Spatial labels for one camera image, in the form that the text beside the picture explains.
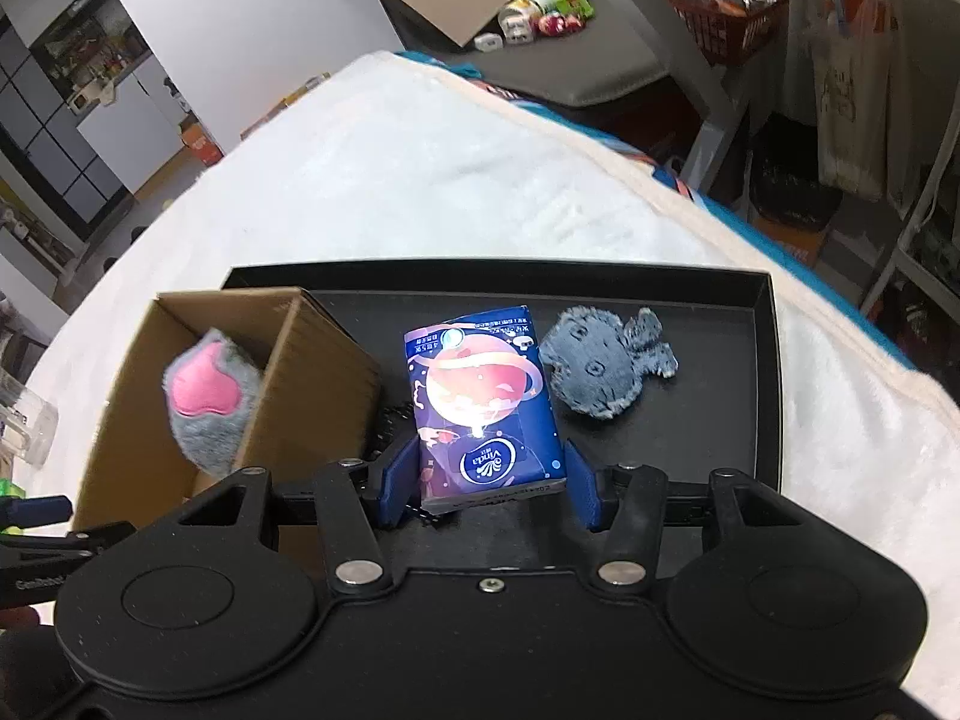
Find clear bottle with white lid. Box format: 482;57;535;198
0;370;60;467

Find black bag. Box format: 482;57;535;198
749;115;843;227

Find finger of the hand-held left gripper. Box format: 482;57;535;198
0;495;74;533

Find small red white toys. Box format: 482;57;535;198
535;10;584;39

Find red plastic basket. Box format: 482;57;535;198
666;0;797;62

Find blue pink tissue pack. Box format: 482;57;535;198
403;304;564;516

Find white kitchen cabinet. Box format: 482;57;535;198
0;0;196;241

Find brown cardboard box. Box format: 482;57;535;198
71;286;384;552

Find beige tote bag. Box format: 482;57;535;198
805;0;902;194

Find black shallow tray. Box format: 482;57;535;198
220;263;785;526

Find orange carton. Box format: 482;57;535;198
179;123;225;167

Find grey fish plush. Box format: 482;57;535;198
539;306;680;422

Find grey pink cat paw plush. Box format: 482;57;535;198
164;327;265;478

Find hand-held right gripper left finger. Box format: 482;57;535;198
172;437;419;593

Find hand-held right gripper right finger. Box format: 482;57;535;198
564;441;807;592

